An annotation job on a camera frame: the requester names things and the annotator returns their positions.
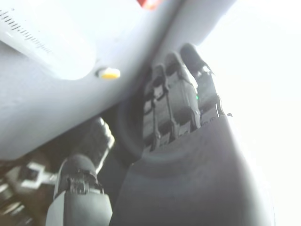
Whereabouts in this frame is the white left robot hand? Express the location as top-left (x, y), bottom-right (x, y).
top-left (46, 43), bottom-right (276, 226)

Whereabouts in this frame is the large white plastic syringe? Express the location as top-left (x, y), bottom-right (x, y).
top-left (0, 0), bottom-right (97, 81)

